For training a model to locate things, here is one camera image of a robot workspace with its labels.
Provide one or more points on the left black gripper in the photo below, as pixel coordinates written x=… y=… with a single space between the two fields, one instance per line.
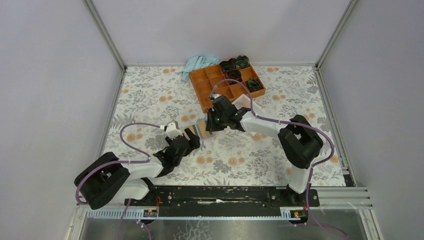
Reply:
x=194 y=141

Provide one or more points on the dark rolled band right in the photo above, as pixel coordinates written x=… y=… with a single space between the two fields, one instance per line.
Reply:
x=253 y=84

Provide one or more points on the dark rolled band corner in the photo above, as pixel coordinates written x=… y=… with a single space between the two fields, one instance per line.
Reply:
x=242 y=62

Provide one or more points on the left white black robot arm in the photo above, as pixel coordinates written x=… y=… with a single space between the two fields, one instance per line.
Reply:
x=110 y=179

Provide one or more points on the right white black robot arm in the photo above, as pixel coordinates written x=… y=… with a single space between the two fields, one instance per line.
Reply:
x=300 y=143

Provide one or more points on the beige card holder wallet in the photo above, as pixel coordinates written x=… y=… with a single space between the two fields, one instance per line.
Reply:
x=193 y=128

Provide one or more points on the orange compartment tray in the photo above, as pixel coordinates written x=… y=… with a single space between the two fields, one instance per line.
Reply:
x=205 y=79

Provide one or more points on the dark rolled band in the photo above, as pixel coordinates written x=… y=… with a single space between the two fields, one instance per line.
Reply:
x=228 y=65
x=234 y=74
x=253 y=84

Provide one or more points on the light blue cloth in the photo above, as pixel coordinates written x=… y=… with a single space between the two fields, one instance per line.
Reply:
x=196 y=63

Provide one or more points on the dark rolled band middle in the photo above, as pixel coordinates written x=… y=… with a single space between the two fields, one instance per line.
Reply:
x=234 y=74

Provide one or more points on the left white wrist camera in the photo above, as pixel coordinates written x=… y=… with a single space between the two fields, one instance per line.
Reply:
x=172 y=130

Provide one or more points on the dark rolled band top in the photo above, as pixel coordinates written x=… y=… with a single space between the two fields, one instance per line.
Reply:
x=228 y=65

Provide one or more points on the white card box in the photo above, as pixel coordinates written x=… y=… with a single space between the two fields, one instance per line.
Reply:
x=244 y=101

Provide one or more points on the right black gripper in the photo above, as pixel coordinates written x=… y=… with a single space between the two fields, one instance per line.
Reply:
x=210 y=125

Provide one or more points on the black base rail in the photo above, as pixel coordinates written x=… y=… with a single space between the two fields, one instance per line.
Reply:
x=225 y=201

